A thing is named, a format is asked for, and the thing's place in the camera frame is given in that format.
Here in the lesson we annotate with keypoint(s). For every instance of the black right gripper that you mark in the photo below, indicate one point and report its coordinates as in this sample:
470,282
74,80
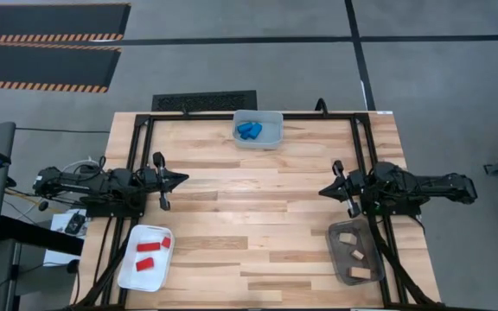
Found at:
359,188

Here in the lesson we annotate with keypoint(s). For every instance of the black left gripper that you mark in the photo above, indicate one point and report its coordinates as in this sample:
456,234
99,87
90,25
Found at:
151,181

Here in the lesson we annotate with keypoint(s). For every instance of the rectangular natural wood block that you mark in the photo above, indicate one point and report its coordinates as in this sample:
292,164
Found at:
347,238

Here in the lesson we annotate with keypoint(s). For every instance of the red cube block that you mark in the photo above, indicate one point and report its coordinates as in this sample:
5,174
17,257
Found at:
166,242

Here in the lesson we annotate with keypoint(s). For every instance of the long red block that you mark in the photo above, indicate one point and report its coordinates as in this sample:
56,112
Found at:
148,247

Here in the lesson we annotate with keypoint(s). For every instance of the long natural wood block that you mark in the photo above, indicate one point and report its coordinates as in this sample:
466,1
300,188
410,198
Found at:
359,272

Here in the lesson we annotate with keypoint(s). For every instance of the red wedge block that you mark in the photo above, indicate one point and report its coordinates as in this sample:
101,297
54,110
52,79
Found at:
144,264

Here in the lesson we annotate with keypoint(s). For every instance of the rounded blue block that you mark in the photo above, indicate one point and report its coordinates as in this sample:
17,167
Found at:
256,130

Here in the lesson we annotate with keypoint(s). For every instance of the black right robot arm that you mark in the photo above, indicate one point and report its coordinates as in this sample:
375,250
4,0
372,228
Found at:
426,185

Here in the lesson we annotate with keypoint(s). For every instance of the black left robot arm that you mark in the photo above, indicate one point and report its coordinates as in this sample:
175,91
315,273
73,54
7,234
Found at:
80,185

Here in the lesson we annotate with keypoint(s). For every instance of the dark smoky plastic bin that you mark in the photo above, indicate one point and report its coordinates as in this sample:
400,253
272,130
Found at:
337,263

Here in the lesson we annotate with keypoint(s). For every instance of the black ribbed floor mat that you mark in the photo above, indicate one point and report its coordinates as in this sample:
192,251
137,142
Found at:
203,101

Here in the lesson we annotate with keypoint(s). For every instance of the grey translucent plastic bin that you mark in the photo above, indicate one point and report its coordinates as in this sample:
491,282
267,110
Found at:
272,134

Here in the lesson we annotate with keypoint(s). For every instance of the white plastic bin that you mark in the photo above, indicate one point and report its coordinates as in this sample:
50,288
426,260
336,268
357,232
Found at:
145,281

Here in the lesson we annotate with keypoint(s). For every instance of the small black handheld device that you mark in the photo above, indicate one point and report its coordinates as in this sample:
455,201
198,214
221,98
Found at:
75,224

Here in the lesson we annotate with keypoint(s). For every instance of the small black round device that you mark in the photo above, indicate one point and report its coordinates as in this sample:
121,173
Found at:
43,205

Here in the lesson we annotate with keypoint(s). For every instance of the black power plug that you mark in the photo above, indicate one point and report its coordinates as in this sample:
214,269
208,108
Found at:
73,266

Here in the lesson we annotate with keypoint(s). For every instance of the white paper sheet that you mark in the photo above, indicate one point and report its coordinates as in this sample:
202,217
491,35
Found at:
59,259

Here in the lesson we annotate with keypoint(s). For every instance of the black hazard-striped floor mat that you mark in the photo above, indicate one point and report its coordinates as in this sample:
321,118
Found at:
50,19
41,65

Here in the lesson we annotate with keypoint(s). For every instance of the black aluminium table frame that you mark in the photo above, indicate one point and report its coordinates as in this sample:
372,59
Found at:
188,116

